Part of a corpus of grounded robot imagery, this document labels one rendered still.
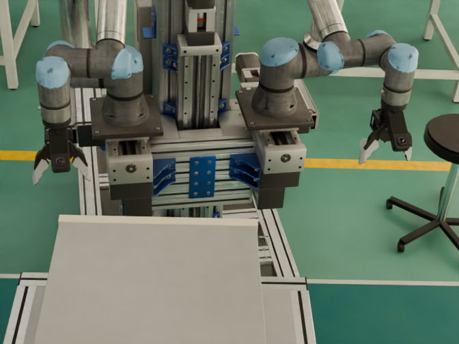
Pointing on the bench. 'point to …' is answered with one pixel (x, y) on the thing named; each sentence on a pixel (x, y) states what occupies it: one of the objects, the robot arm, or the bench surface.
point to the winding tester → (153, 282)
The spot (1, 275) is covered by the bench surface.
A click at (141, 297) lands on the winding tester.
